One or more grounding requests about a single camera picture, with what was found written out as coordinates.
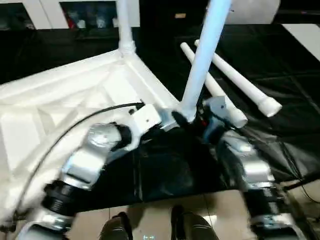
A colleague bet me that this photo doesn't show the black metal table leg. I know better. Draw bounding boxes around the black metal table leg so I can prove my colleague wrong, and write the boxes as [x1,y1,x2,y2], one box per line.
[282,175,320,193]

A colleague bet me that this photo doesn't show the white flat board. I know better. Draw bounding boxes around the white flat board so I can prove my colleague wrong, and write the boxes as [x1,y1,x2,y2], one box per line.
[282,22,320,62]

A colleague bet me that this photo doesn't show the white plastic table top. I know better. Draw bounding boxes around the white plastic table top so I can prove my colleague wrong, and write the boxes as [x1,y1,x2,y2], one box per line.
[0,47,184,227]

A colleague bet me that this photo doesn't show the black robot foot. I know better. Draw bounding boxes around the black robot foot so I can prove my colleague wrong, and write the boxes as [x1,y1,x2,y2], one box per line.
[170,205,221,240]
[99,212,134,240]

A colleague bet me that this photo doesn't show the black right robot foot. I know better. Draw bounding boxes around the black right robot foot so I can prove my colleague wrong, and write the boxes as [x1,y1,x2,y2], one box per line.
[170,205,221,240]

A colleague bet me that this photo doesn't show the white cabinet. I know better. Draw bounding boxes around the white cabinet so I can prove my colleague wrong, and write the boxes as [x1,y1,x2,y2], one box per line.
[0,0,142,31]

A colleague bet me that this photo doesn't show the black box with yellow label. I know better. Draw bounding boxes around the black box with yellow label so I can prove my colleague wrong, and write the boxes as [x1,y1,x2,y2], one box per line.
[139,0,213,32]

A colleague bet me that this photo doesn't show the black left robot foot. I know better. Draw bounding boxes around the black left robot foot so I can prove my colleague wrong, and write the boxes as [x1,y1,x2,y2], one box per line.
[99,212,134,240]

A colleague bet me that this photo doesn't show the white plastic table leg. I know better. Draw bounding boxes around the white plastic table leg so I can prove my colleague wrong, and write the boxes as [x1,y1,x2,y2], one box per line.
[193,38,283,119]
[177,0,234,124]
[115,0,137,57]
[179,42,249,129]

